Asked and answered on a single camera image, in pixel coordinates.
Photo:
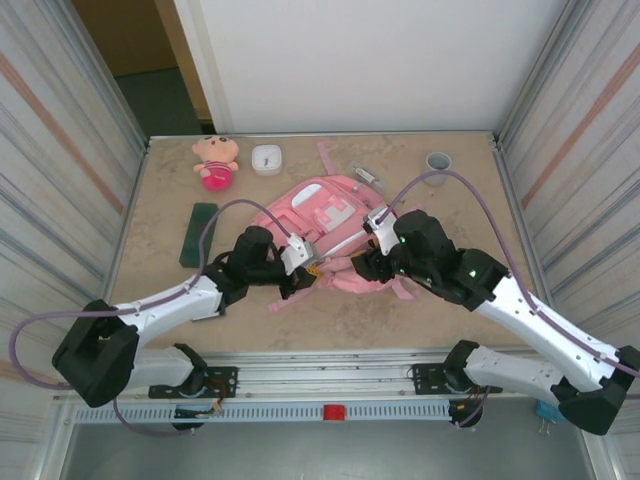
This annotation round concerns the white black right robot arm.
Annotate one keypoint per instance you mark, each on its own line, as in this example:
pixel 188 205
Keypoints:
pixel 525 320

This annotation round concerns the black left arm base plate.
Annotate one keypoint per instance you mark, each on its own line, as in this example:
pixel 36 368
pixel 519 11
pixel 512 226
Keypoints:
pixel 225 375

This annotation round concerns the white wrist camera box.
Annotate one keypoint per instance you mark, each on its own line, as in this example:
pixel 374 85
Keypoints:
pixel 297 255
pixel 382 232

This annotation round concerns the pink student backpack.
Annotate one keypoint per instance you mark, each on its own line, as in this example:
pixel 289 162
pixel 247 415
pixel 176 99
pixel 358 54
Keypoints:
pixel 345 220

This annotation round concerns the red square button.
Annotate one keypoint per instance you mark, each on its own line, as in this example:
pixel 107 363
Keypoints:
pixel 334 412

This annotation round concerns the white square alarm clock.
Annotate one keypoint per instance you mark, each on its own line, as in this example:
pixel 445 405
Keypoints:
pixel 266 160

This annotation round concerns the black table clamp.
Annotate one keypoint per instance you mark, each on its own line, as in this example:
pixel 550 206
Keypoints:
pixel 192 426
pixel 467 417

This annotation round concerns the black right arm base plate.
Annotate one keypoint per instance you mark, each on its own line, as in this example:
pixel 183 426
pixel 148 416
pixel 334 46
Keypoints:
pixel 425 375

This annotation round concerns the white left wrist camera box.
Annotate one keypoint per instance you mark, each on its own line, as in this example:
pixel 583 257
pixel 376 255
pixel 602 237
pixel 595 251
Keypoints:
pixel 297 255

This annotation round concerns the green translucent pencil case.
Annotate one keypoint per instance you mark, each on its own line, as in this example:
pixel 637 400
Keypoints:
pixel 197 235

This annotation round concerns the grey plastic cup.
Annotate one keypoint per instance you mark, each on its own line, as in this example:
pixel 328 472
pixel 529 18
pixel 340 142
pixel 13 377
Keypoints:
pixel 439 172

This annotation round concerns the blue binder clip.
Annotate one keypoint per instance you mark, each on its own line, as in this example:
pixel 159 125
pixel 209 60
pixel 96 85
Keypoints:
pixel 545 410

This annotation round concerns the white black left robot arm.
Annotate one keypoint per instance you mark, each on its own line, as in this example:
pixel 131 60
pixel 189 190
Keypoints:
pixel 165 305

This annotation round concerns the pink plush doll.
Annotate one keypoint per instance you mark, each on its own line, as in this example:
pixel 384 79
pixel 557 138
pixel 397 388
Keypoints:
pixel 216 170

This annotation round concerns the brown wooden door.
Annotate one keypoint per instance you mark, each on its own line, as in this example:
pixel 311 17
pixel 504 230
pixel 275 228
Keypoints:
pixel 125 35

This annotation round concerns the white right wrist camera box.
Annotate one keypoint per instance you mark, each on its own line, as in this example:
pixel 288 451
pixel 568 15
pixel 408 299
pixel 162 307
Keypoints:
pixel 382 232

